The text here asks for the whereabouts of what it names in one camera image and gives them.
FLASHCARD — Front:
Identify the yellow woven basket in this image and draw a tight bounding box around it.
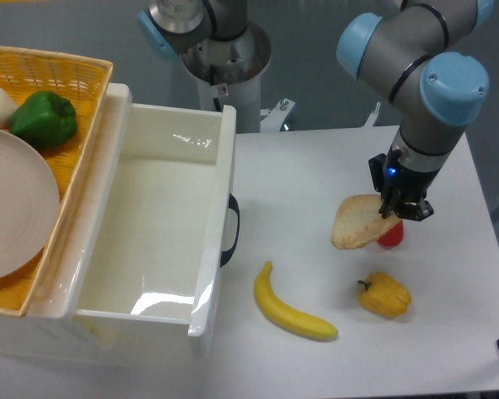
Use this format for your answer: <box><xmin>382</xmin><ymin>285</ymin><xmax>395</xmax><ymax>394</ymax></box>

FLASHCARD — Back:
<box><xmin>0</xmin><ymin>46</ymin><xmax>113</xmax><ymax>317</ymax></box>

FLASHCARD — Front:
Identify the yellow bell pepper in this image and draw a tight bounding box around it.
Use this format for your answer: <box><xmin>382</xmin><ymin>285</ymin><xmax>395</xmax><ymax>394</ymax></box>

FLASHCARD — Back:
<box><xmin>357</xmin><ymin>272</ymin><xmax>413</xmax><ymax>318</ymax></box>

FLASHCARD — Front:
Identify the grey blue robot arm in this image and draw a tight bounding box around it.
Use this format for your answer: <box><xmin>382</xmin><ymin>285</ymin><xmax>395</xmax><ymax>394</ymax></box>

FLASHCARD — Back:
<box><xmin>336</xmin><ymin>1</ymin><xmax>495</xmax><ymax>221</ymax></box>

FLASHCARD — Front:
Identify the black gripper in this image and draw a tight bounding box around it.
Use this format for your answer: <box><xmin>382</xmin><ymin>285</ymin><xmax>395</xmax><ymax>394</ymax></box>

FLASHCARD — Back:
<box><xmin>368</xmin><ymin>143</ymin><xmax>445</xmax><ymax>222</ymax></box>

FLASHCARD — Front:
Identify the yellow banana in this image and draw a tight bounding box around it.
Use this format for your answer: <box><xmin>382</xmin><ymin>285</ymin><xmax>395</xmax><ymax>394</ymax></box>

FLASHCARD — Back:
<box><xmin>253</xmin><ymin>261</ymin><xmax>338</xmax><ymax>342</ymax></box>

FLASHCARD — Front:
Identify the red pepper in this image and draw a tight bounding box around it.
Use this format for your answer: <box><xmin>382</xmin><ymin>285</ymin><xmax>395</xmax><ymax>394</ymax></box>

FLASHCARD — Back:
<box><xmin>377</xmin><ymin>221</ymin><xmax>404</xmax><ymax>248</ymax></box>

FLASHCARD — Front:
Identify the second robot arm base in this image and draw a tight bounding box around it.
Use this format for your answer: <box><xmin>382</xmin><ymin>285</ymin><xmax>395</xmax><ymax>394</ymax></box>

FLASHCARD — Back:
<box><xmin>137</xmin><ymin>0</ymin><xmax>272</xmax><ymax>133</ymax></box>

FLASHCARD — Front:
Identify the black drawer handle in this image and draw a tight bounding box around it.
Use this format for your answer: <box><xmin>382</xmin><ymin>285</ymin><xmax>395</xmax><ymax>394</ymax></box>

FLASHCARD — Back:
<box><xmin>220</xmin><ymin>194</ymin><xmax>240</xmax><ymax>267</ymax></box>

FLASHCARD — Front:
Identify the open white drawer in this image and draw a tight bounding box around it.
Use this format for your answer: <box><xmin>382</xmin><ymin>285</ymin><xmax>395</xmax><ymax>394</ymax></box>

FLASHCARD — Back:
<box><xmin>72</xmin><ymin>103</ymin><xmax>238</xmax><ymax>358</ymax></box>

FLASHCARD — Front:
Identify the metal mounting bracket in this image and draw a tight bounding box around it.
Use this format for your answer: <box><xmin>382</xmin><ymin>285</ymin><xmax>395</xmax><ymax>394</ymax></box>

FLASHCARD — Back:
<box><xmin>260</xmin><ymin>98</ymin><xmax>296</xmax><ymax>133</ymax></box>

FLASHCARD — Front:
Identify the green bell pepper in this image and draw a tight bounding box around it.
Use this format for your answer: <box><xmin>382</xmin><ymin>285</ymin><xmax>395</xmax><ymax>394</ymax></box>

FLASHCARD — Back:
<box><xmin>9</xmin><ymin>91</ymin><xmax>78</xmax><ymax>150</ymax></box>

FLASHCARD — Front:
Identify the pink plate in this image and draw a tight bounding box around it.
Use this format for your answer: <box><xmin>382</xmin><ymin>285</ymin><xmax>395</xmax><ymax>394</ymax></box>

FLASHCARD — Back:
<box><xmin>0</xmin><ymin>130</ymin><xmax>60</xmax><ymax>278</ymax></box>

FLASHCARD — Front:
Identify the white drawer cabinet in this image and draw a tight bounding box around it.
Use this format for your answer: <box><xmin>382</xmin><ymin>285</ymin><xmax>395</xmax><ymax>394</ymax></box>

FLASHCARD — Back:
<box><xmin>0</xmin><ymin>84</ymin><xmax>191</xmax><ymax>367</ymax></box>

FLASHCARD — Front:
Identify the triangle bread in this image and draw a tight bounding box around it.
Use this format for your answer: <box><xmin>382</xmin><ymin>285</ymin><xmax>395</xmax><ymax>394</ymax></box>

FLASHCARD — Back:
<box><xmin>331</xmin><ymin>195</ymin><xmax>401</xmax><ymax>250</ymax></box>

